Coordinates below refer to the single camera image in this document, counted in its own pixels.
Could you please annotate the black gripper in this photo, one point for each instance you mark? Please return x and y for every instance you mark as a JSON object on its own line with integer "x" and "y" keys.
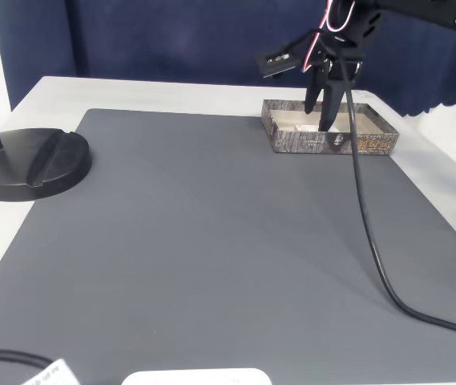
{"x": 330, "y": 82}

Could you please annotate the white rectangular block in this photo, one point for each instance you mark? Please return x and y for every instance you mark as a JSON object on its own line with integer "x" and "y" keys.
{"x": 305, "y": 128}

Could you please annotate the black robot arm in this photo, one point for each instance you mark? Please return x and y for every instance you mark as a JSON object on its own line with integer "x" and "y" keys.
{"x": 412, "y": 12}

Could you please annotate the patterned open cardboard box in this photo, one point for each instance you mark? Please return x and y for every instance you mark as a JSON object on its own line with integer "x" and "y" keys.
{"x": 291, "y": 141}

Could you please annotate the dark blue curtain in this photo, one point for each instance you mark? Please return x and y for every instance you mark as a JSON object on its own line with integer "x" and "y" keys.
{"x": 171, "y": 40}

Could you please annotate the grey rubber table mat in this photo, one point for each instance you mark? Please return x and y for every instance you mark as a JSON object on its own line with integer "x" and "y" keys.
{"x": 211, "y": 260}

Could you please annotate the white flat device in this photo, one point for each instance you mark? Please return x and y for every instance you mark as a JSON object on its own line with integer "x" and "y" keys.
{"x": 195, "y": 379}

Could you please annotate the black round stand base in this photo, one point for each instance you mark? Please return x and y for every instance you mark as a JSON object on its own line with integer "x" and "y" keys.
{"x": 11, "y": 160}

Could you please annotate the black gripper camera mount plate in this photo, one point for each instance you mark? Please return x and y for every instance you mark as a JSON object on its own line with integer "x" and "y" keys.
{"x": 275, "y": 62}

